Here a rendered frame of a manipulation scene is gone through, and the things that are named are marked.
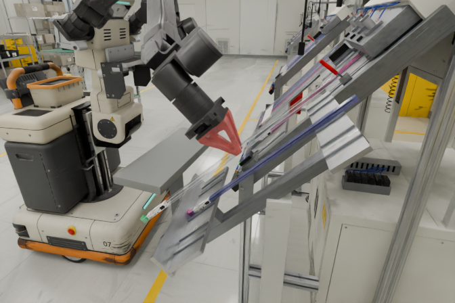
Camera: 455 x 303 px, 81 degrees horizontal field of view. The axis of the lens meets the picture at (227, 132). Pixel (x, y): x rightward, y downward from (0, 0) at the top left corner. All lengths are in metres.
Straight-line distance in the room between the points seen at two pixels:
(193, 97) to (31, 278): 1.53
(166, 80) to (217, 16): 9.53
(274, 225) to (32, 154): 1.18
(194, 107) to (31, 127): 1.08
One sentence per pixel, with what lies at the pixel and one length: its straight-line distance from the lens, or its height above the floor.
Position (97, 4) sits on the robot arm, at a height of 1.26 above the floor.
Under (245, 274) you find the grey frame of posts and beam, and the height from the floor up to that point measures 0.30.
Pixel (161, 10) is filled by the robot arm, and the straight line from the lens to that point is 0.63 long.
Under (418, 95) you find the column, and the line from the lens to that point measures 4.34.
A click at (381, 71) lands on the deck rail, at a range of 0.82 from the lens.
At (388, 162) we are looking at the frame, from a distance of 1.30.
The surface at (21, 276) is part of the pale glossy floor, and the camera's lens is 1.88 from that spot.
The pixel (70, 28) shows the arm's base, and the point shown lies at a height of 1.18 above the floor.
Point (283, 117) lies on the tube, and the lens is 0.47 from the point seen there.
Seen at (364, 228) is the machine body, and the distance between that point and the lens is 1.04.
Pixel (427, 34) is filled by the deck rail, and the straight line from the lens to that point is 0.84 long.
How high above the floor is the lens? 1.21
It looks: 23 degrees down
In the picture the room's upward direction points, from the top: straight up
